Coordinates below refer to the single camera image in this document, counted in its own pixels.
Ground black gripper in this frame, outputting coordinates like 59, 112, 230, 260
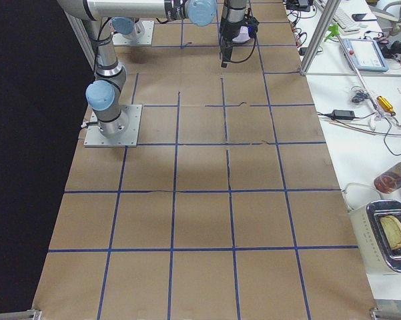
220, 17, 259, 67

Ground second robot arm blue cap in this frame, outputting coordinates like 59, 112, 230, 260
111, 17, 145, 40

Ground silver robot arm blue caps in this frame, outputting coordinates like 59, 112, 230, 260
59, 1, 218, 138

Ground lilac plate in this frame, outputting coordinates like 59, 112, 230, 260
233, 26, 251, 44

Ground green clip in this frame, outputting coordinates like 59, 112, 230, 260
324, 24, 340, 42

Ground white keyboard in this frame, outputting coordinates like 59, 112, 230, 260
333, 7, 360, 35

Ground long white stick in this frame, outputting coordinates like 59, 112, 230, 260
336, 35, 384, 119

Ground wooden chopstick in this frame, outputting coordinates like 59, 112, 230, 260
329, 121, 386, 136

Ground black power adapter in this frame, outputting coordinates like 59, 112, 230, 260
331, 109, 356, 121

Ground black phone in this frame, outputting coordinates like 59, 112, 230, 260
351, 13, 368, 21

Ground blue teach pendant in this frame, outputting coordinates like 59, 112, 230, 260
342, 38, 388, 72

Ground yellow tool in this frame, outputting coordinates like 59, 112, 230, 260
376, 96, 396, 116

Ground jar with red food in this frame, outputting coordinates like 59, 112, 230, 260
374, 162, 401, 193

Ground white toaster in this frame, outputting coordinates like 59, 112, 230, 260
348, 200, 401, 275

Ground toast slice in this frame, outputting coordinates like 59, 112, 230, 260
380, 215, 401, 250

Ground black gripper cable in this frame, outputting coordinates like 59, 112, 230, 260
228, 9, 260, 63

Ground aluminium frame post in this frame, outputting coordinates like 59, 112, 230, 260
300, 0, 340, 75

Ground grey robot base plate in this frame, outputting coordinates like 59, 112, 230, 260
83, 105, 143, 147

